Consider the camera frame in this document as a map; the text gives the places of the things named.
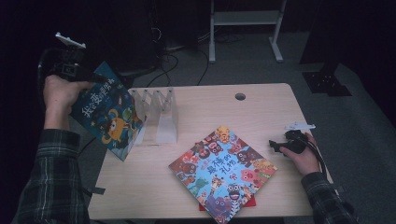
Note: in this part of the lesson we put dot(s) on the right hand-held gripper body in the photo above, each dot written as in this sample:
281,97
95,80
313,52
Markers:
297,143

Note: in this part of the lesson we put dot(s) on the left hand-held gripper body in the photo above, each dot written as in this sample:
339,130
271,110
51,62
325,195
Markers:
67,62

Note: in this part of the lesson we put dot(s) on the dark blue monster picture book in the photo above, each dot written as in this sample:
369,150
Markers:
106,118

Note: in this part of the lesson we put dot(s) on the light blue animals picture book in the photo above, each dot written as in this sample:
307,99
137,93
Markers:
222,174

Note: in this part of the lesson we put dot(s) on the translucent white book rack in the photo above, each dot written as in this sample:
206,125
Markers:
165,121

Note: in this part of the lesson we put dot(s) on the person's right hand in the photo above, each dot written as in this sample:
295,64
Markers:
308,161

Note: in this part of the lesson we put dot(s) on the person's left hand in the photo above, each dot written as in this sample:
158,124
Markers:
59,93

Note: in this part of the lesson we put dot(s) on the black stand base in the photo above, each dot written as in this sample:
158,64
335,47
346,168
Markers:
137,74

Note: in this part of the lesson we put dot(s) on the grey tape strip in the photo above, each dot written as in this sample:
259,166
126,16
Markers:
338,188
98,190

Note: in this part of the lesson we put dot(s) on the black square floor plate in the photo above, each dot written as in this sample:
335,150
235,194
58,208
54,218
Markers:
325,83

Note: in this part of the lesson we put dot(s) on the white metal stand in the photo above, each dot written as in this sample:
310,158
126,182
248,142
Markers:
246,17

